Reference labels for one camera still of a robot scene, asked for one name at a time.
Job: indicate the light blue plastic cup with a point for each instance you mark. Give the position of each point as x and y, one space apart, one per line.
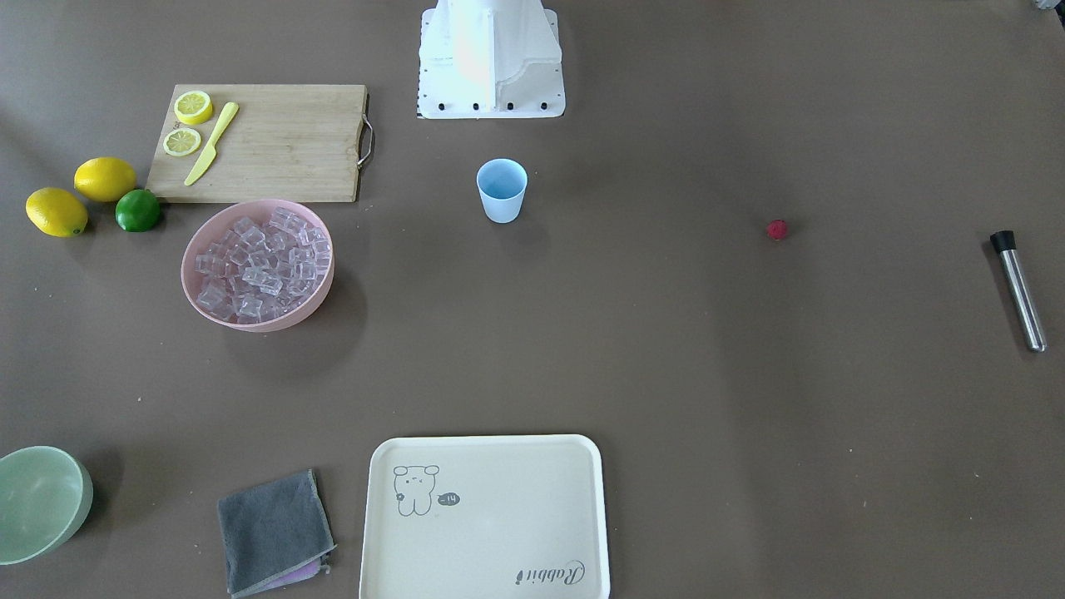
502 183

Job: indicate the pile of clear ice cubes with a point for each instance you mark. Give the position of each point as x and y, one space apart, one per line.
262 266

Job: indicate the cream rabbit serving tray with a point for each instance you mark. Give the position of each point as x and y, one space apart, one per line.
507 516

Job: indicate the red strawberry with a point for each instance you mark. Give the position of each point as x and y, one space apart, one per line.
777 230

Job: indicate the pink bowl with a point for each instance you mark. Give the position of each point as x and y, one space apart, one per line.
250 320

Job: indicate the wooden cutting board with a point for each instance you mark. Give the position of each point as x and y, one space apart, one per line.
305 143

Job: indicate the grey folded cloth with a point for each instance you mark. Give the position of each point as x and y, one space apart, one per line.
274 534

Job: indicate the yellow plastic knife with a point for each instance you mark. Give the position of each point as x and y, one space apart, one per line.
209 151

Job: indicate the lemon slice on board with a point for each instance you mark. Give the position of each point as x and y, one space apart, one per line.
182 141

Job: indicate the lemon half near board corner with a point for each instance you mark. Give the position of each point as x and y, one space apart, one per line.
194 107

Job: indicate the green lime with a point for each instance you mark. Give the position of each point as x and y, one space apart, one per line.
138 210

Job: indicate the whole yellow lemon inner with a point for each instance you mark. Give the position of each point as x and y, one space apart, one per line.
105 179

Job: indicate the whole yellow lemon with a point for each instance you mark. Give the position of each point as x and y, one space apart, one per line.
57 212
105 179

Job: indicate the steel muddler black tip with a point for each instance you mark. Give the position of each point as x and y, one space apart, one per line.
1005 246

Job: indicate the whole yellow lemon outer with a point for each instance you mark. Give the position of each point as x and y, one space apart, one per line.
57 212

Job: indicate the pale green bowl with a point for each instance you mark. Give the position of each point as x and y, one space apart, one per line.
46 495

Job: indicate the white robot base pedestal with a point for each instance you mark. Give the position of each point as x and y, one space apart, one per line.
490 60

